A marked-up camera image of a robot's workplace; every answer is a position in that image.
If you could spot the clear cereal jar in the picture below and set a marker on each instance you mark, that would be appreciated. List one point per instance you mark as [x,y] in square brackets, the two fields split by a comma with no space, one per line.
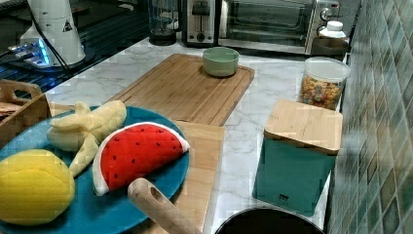
[323,82]

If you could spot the plush yellow lemon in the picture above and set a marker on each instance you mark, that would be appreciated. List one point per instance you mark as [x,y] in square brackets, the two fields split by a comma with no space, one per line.
[36,187]

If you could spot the plush peeled banana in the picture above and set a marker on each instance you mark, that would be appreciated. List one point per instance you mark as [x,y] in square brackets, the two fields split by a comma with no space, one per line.
[84,130]

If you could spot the black coffee grinder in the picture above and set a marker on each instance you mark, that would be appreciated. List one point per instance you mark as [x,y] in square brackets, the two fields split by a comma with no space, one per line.
[164,21]

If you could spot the wooden spoon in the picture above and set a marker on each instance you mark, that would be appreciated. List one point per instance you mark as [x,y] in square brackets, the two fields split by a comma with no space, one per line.
[151,201]

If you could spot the white capped bottle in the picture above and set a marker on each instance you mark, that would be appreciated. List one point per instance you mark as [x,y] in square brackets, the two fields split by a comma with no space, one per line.
[331,40]

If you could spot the wooden tea box tray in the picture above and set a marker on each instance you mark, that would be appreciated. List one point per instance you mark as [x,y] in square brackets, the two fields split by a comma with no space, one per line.
[30,104]

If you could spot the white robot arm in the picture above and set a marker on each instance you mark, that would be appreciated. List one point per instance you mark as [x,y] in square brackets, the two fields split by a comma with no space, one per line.
[53,33]

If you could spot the large wooden cutting board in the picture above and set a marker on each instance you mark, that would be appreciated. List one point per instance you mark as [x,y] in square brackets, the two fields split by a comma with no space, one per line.
[180,89]

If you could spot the green ceramic bowl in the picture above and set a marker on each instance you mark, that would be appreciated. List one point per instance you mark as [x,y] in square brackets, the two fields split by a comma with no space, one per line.
[220,61]

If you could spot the black silver toaster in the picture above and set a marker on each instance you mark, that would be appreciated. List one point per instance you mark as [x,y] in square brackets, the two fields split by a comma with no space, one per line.
[199,21]

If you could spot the black pot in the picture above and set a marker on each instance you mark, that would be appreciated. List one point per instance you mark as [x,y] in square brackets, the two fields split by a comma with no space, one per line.
[266,221]

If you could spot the plush watermelon slice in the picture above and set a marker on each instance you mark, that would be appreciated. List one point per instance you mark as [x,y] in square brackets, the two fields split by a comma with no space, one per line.
[135,151]

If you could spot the small wooden board under plate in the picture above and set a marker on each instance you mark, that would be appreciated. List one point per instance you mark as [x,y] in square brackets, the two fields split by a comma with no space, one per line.
[188,182]

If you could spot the teal canister with wooden lid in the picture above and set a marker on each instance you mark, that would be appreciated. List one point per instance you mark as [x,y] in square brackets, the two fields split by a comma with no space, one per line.
[299,149]

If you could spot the silver toaster oven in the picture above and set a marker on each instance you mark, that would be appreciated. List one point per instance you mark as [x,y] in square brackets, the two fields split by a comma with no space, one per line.
[288,26]

